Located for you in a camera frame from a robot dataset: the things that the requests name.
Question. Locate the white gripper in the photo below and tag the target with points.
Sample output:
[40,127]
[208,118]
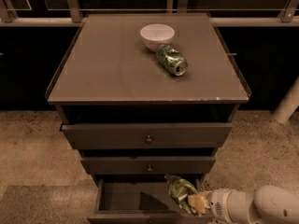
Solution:
[221,202]

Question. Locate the green jalapeno chip bag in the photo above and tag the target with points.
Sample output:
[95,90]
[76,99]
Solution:
[179,189]

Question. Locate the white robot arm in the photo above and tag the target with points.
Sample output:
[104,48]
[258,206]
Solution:
[266,205]

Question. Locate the bottom drawer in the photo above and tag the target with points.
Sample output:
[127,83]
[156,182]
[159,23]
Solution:
[140,202]

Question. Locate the drawer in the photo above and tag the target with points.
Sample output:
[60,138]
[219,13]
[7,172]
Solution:
[148,165]
[146,135]
[140,202]

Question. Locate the top drawer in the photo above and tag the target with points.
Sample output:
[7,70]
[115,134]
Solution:
[146,135]

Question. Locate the middle drawer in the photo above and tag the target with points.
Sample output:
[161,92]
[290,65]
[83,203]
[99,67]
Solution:
[148,165]

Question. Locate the grey drawer cabinet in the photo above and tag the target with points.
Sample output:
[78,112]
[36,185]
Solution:
[111,77]

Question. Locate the green soda can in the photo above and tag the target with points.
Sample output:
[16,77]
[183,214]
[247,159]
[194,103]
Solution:
[171,60]

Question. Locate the white bowl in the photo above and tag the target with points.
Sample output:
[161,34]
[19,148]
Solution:
[154,35]

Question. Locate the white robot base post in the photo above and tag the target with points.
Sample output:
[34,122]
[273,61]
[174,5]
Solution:
[288,104]

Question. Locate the metal window railing frame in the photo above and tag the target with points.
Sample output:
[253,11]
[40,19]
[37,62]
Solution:
[223,13]

